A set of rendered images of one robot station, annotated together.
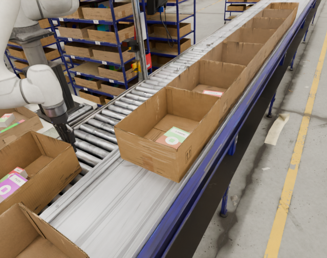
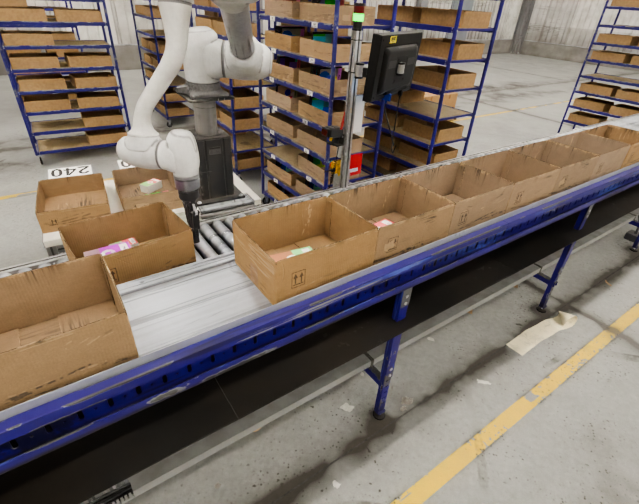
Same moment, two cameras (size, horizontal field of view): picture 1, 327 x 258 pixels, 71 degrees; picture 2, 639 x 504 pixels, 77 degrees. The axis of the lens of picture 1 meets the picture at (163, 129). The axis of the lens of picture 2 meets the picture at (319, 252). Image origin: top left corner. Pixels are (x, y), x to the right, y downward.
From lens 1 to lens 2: 52 cm
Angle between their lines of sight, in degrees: 15
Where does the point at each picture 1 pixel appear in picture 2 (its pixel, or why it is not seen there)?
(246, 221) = (406, 439)
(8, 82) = (147, 139)
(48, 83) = (183, 152)
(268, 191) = (467, 414)
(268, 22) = (570, 155)
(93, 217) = (168, 305)
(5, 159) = (124, 224)
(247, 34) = (516, 163)
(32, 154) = (155, 230)
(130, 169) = (236, 276)
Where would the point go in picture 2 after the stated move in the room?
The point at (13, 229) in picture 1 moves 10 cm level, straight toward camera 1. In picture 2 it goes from (88, 278) to (92, 298)
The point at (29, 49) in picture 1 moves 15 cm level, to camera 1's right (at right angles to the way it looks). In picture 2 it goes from (199, 110) to (227, 114)
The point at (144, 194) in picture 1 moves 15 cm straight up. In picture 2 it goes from (232, 304) to (228, 264)
